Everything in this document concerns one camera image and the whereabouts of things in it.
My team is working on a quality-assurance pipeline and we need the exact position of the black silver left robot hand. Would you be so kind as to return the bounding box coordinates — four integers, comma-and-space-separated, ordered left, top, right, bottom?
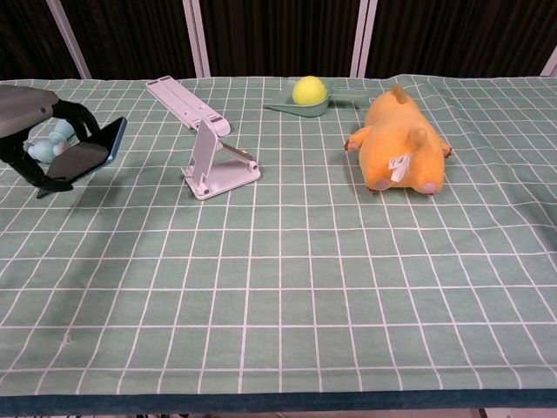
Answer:
0, 84, 105, 199

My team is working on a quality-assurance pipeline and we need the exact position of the black smartphone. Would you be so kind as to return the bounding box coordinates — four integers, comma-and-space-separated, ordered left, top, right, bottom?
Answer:
43, 116, 129, 182

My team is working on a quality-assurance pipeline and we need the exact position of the white folded laptop stand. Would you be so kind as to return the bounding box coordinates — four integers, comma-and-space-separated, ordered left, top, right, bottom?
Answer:
144, 75, 232, 137

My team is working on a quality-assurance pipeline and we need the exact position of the white folding phone stand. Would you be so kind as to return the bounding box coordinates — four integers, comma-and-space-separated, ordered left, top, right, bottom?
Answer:
181, 118, 263, 202

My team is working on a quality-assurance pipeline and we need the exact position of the light blue toy hammer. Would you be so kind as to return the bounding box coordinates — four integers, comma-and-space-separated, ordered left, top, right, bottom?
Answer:
23, 119, 82, 165

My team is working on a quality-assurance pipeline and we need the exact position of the black curtain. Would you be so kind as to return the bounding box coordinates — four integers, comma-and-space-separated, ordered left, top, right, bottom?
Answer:
0, 0, 557, 82

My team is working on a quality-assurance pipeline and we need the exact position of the green plastic dustpan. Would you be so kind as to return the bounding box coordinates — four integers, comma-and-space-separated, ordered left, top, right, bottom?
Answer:
263, 77, 372, 120

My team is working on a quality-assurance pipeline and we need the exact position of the yellow ball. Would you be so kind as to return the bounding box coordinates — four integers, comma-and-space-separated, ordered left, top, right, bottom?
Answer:
292, 75, 329, 107

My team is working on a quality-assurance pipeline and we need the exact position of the green grid tablecloth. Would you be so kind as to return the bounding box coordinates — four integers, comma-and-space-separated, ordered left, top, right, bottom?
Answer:
0, 73, 557, 413

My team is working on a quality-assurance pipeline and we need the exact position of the orange plush toy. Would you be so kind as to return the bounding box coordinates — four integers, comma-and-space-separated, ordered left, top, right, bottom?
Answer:
343, 83, 454, 195

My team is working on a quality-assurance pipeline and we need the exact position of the aluminium frame post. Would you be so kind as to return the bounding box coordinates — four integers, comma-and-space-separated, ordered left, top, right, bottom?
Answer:
181, 0, 212, 79
349, 0, 379, 79
45, 0, 93, 80
540, 51, 557, 79

